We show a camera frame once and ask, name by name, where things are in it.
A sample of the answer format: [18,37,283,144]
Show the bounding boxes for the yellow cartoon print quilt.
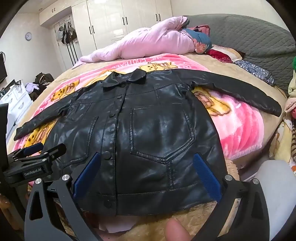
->
[269,116,296,171]

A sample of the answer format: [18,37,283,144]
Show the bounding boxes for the white drawer cabinet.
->
[0,80,34,142]

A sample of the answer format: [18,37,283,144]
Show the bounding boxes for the brown fluffy blanket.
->
[53,160,241,241]

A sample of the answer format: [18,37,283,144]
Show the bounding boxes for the beige plush bed blanket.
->
[7,49,288,176]

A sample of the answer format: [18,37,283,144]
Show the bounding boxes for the pink cartoon printed blanket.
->
[15,53,265,163]

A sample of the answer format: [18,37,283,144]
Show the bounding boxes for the person's leg in light pants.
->
[252,160,296,241]

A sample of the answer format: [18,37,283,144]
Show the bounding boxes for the hanging bags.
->
[58,22,78,44]

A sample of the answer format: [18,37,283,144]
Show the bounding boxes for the grey quilted headboard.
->
[183,14,296,93]

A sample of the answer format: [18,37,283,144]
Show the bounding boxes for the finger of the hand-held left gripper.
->
[13,143,67,165]
[8,142,45,160]

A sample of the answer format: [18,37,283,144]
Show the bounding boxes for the black leather jacket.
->
[14,69,282,216]

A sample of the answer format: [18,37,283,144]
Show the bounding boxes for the dark bag pile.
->
[30,72,55,101]

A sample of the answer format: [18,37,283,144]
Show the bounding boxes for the black flat screen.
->
[0,52,7,84]

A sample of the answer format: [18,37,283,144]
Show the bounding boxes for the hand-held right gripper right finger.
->
[193,153,271,241]

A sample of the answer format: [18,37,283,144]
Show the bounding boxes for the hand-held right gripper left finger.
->
[24,152,102,241]

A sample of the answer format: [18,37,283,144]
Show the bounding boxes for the white door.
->
[54,15,82,70]

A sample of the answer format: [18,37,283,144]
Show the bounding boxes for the pink quilt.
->
[72,16,197,69]

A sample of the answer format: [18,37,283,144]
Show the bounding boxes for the blue floral pillow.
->
[183,24,213,55]

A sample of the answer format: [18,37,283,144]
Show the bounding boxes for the cream plush toy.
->
[288,70,296,95]

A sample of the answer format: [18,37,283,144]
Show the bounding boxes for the person's right hand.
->
[165,218,192,241]

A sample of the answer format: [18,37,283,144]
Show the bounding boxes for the blue white patterned cloth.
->
[235,60,275,86]

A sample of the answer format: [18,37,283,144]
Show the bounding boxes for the red and cream pillow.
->
[206,45,245,64]

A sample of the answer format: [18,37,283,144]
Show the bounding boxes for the white wardrobe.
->
[39,0,173,56]

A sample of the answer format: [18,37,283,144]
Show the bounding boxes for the lilac cloth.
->
[25,82,40,94]

